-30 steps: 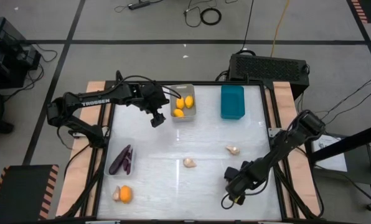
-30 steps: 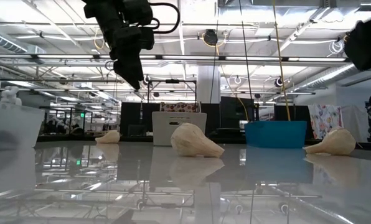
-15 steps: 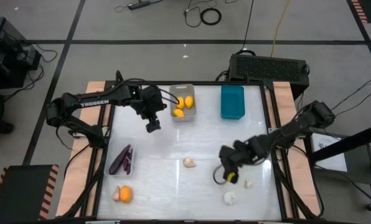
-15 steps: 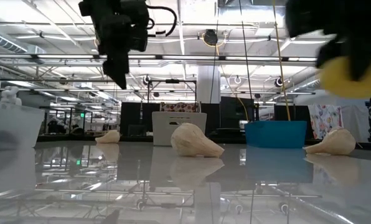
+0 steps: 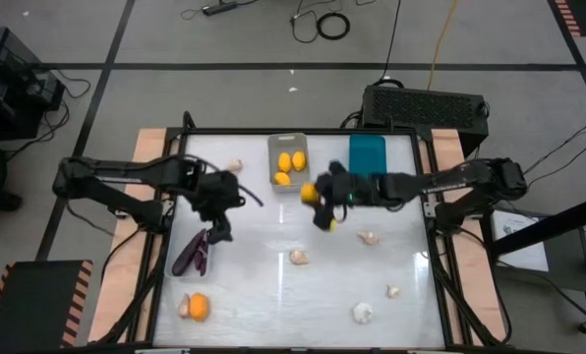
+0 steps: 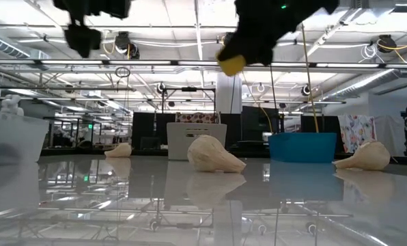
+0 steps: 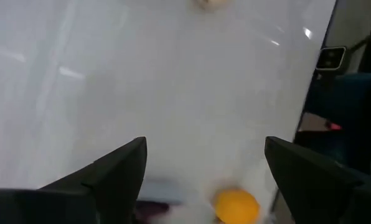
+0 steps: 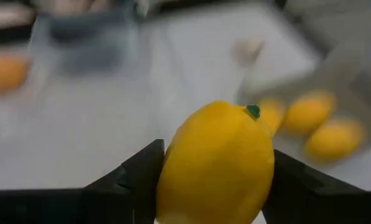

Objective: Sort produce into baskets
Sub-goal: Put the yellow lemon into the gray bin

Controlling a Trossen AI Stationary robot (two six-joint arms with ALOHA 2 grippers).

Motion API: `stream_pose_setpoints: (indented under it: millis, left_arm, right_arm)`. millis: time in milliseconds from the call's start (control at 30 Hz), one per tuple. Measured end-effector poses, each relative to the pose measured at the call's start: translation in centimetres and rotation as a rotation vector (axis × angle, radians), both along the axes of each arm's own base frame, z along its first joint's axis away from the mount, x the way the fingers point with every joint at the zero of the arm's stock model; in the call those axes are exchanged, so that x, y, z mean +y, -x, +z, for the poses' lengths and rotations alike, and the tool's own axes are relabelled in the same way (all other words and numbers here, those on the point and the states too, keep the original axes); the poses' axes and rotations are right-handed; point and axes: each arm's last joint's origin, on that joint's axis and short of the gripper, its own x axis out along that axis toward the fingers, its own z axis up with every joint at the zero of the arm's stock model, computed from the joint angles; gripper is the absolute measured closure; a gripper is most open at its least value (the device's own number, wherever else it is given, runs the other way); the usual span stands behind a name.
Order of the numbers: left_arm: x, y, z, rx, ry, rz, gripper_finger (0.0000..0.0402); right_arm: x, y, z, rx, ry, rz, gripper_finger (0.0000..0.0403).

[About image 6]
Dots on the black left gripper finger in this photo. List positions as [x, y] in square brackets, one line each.
[82, 41]

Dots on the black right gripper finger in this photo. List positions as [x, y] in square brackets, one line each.
[232, 46]
[259, 53]

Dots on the yellow lemon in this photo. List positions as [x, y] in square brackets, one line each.
[231, 66]

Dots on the beige garlic clove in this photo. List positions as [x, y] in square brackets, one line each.
[212, 155]
[367, 157]
[119, 151]

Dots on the white building column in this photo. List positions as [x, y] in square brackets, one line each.
[229, 95]

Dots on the black partition panel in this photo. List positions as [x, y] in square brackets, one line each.
[254, 123]
[149, 130]
[326, 124]

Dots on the red floral patterned cloth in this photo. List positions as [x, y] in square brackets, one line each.
[196, 118]

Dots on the white robot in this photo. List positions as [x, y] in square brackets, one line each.
[10, 106]

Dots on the teal plastic basket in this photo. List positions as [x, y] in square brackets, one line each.
[302, 148]

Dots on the grey plastic basket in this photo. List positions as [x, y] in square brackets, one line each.
[179, 143]

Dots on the clear plastic bin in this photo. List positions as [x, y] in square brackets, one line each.
[15, 136]

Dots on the hanging floral cloth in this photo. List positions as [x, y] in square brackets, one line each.
[355, 133]

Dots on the hanging white cloth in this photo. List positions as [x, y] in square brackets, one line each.
[389, 130]

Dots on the black metal gantry frame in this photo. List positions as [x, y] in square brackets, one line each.
[188, 89]

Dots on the silver ventilation duct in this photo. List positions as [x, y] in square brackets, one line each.
[360, 85]

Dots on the black aluminium table frame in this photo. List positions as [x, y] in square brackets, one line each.
[73, 152]

